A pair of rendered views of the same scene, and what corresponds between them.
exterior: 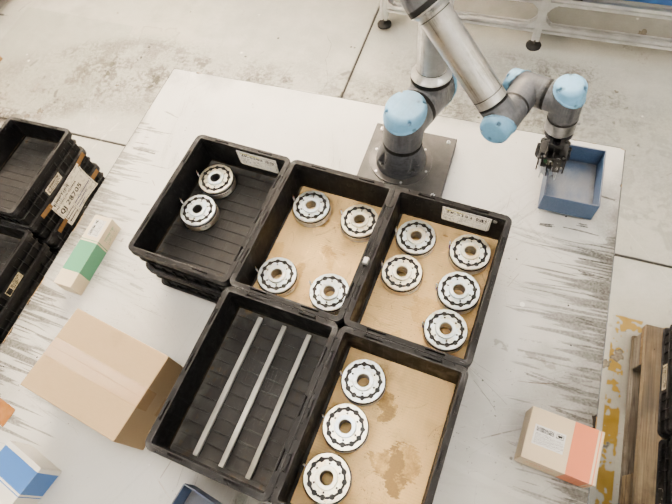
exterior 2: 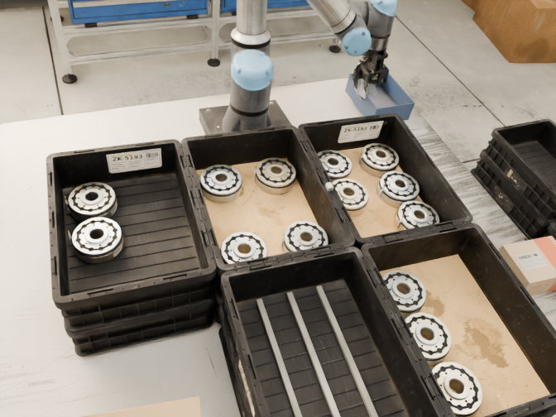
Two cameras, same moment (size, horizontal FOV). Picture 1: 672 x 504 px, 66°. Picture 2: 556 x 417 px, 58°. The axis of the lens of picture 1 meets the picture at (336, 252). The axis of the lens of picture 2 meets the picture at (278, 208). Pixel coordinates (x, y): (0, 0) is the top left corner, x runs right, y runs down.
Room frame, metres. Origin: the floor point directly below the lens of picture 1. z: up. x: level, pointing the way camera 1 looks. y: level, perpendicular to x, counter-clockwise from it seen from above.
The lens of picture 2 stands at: (0.20, 0.69, 1.75)
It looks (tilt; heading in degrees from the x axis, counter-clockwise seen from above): 48 degrees down; 303
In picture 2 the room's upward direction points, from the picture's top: 10 degrees clockwise
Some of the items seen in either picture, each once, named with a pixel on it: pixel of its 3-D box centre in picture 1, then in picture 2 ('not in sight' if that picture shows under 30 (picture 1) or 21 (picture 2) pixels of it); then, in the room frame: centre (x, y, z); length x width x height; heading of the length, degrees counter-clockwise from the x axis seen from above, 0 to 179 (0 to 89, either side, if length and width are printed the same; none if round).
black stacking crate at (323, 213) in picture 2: (317, 245); (260, 206); (0.67, 0.04, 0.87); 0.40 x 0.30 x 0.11; 148
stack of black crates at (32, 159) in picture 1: (45, 195); not in sight; (1.44, 1.14, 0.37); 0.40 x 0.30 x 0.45; 151
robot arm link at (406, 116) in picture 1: (405, 120); (251, 79); (0.98, -0.27, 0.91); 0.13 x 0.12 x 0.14; 133
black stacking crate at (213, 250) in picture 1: (218, 214); (128, 227); (0.82, 0.30, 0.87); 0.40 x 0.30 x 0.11; 148
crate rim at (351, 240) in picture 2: (315, 235); (261, 191); (0.67, 0.04, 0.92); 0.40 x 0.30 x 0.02; 148
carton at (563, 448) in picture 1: (558, 446); (534, 266); (0.09, -0.41, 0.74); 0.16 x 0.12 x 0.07; 57
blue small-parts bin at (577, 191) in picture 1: (571, 179); (378, 96); (0.77, -0.72, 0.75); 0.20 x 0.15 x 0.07; 152
